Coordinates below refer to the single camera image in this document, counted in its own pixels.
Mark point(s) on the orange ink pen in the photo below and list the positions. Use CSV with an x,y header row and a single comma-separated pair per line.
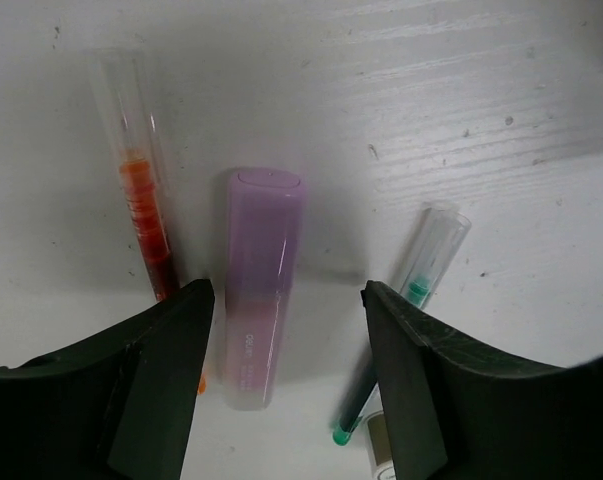
x,y
120,87

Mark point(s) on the pink mini stapler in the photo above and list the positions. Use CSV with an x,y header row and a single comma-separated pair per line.
x,y
378,448

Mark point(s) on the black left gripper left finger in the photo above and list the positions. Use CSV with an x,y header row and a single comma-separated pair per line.
x,y
116,405

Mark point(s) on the green ink pen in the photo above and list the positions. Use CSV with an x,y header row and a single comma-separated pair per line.
x,y
434,241

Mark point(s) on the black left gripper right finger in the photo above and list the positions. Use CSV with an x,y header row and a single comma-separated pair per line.
x,y
457,408

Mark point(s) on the purple highlighter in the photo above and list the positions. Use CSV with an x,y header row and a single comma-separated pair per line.
x,y
265,216

